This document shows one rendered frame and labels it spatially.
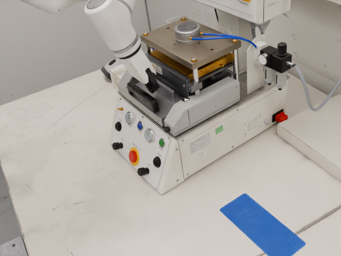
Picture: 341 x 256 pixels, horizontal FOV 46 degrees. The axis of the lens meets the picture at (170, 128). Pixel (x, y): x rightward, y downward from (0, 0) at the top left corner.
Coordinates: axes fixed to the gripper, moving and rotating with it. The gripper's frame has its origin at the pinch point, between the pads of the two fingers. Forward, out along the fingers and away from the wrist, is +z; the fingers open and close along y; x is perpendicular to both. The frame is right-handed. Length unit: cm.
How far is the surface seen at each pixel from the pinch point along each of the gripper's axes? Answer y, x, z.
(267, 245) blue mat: 49, -10, 24
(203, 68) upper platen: 10.3, 12.9, -0.2
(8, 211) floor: -96, -86, 76
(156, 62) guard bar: -3.6, 6.1, -2.4
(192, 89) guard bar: 13.7, 5.6, -0.6
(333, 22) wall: 14, 62, 22
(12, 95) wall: -158, -42, 57
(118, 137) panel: -11.0, -17.1, 16.1
